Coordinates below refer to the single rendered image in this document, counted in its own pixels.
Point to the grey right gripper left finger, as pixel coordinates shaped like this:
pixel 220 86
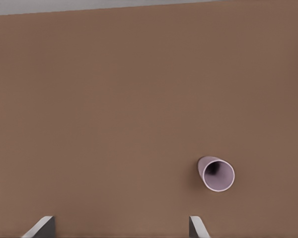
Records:
pixel 44 227

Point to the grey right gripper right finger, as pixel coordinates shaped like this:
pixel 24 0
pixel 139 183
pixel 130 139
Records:
pixel 196 228

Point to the purple cup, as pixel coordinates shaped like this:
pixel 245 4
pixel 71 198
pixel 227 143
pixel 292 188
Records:
pixel 219 182

